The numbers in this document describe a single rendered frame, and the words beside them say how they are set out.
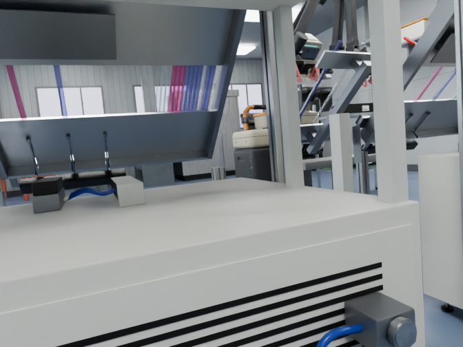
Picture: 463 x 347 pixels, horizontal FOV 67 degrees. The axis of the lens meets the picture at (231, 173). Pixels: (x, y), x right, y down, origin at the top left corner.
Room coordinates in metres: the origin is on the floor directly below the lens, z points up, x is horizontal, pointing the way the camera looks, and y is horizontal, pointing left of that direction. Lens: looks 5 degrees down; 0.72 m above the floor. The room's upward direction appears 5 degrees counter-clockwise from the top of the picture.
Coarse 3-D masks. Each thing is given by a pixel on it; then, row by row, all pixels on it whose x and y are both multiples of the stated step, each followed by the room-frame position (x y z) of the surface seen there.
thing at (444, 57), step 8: (448, 32) 1.34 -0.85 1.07; (440, 40) 1.36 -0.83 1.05; (448, 40) 1.31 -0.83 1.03; (440, 48) 1.33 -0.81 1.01; (448, 48) 1.35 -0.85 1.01; (432, 56) 1.41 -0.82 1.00; (440, 56) 1.37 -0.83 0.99; (448, 56) 1.38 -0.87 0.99; (424, 64) 1.43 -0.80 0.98; (432, 64) 1.44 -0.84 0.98; (440, 64) 1.46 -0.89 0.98; (448, 64) 1.48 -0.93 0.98
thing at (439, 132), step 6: (408, 132) 1.75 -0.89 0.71; (414, 132) 1.76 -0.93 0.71; (420, 132) 1.78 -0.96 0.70; (426, 132) 1.79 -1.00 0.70; (432, 132) 1.80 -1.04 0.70; (438, 132) 1.81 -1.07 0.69; (444, 132) 1.82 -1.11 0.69; (450, 132) 1.83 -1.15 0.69; (456, 132) 1.85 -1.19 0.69; (372, 138) 1.65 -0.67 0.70; (408, 138) 1.73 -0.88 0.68
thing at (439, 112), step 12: (408, 108) 1.61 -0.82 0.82; (420, 108) 1.64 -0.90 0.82; (432, 108) 1.68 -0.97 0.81; (444, 108) 1.71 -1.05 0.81; (456, 108) 1.75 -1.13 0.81; (408, 120) 1.69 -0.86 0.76; (420, 120) 1.72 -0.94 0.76; (432, 120) 1.76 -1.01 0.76; (444, 120) 1.80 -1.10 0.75; (456, 120) 1.83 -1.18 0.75
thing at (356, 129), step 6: (354, 126) 1.63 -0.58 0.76; (354, 132) 1.63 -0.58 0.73; (354, 138) 1.63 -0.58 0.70; (360, 138) 1.60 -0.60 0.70; (354, 144) 1.64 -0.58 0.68; (360, 144) 1.60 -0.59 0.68; (354, 150) 1.64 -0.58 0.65; (360, 150) 1.60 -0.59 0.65; (354, 156) 1.64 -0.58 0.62; (360, 156) 1.60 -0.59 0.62; (354, 162) 1.65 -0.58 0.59; (360, 162) 1.61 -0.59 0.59
